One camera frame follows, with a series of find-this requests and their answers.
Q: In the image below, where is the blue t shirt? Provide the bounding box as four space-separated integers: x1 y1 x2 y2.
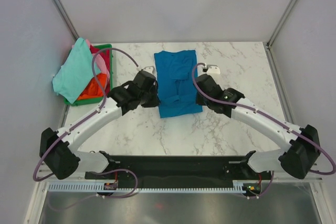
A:
154 50 203 119

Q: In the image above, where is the green plastic bin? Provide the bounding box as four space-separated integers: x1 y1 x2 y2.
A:
64 52 113 106

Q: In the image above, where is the teal t shirt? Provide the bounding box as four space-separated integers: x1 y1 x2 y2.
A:
52 38 101 104

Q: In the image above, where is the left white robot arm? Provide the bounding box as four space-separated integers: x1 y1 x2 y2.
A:
39 66 160 180

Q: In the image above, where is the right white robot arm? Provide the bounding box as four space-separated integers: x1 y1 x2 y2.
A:
195 74 321 179

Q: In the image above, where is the pink t shirt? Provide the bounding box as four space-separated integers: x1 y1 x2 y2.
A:
85 39 110 78

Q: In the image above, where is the orange t shirt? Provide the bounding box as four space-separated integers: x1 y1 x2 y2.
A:
77 73 109 100

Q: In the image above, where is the dark red t shirt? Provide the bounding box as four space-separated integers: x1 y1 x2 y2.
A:
90 44 112 69

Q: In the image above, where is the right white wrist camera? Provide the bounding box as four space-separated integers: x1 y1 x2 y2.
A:
202 64 221 76

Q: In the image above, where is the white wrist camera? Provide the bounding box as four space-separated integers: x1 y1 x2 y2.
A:
202 64 221 76
143 66 155 74

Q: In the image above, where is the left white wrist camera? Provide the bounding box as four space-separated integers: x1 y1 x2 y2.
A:
143 66 155 74

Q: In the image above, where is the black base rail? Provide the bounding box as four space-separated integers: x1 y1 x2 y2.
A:
85 156 271 188

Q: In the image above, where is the white slotted cable duct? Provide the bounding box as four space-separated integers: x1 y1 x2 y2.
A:
47 182 246 194

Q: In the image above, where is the aluminium front rail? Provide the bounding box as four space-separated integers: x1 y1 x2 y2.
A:
36 163 322 182

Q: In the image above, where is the right aluminium frame post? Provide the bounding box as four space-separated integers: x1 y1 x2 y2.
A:
265 0 299 50

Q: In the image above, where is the aluminium frame post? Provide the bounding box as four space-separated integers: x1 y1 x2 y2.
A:
265 0 299 50
51 0 79 41

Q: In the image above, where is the left aluminium frame post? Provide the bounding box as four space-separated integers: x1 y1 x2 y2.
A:
51 0 79 41

